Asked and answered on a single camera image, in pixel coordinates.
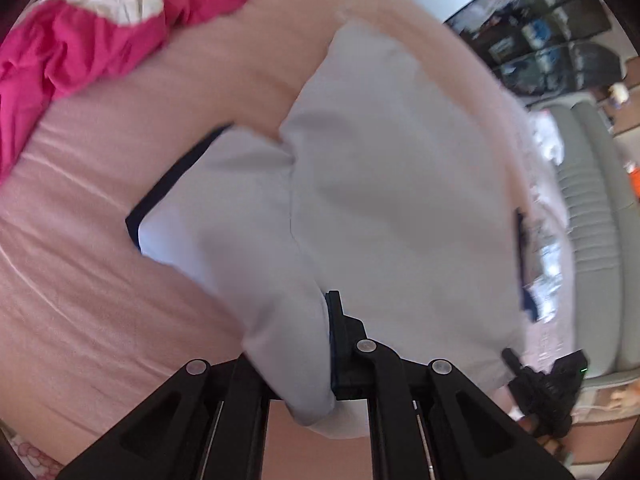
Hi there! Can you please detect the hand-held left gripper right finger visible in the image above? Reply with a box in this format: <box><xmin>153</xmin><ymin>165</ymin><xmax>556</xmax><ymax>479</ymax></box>
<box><xmin>325</xmin><ymin>290</ymin><xmax>576</xmax><ymax>480</ymax></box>

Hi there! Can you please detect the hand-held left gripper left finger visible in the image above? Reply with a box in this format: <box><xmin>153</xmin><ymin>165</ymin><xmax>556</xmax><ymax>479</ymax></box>
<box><xmin>57</xmin><ymin>355</ymin><xmax>272</xmax><ymax>480</ymax></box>

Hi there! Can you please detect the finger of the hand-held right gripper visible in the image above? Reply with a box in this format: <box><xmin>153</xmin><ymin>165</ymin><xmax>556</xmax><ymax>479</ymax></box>
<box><xmin>501</xmin><ymin>347</ymin><xmax>524</xmax><ymax>376</ymax></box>

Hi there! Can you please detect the white t-shirt with navy trim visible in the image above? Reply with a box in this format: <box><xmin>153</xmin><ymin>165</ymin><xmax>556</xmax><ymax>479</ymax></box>
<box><xmin>125</xmin><ymin>22</ymin><xmax>538</xmax><ymax>441</ymax></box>

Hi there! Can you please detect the white patterned folded garment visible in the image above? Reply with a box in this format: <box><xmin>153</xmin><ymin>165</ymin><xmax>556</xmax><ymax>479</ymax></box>
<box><xmin>517</xmin><ymin>110</ymin><xmax>574</xmax><ymax>323</ymax></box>

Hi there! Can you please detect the grey padded headboard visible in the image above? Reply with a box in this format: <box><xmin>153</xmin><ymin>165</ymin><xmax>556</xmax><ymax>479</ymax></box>
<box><xmin>537</xmin><ymin>100</ymin><xmax>640</xmax><ymax>389</ymax></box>

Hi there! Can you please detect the bed with pink sheet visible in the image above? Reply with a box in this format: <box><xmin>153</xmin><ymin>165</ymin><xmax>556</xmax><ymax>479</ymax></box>
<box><xmin>0</xmin><ymin>0</ymin><xmax>591</xmax><ymax>480</ymax></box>

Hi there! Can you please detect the person's left leg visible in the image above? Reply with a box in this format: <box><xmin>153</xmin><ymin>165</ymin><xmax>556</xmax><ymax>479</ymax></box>
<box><xmin>0</xmin><ymin>425</ymin><xmax>66</xmax><ymax>480</ymax></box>

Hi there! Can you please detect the black glass cabinet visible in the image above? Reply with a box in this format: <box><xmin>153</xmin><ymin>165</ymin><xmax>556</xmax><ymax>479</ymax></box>
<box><xmin>442</xmin><ymin>0</ymin><xmax>640</xmax><ymax>97</ymax></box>

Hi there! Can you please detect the magenta garment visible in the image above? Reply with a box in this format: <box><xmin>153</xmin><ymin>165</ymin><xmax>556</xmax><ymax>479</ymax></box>
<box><xmin>0</xmin><ymin>0</ymin><xmax>256</xmax><ymax>181</ymax></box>

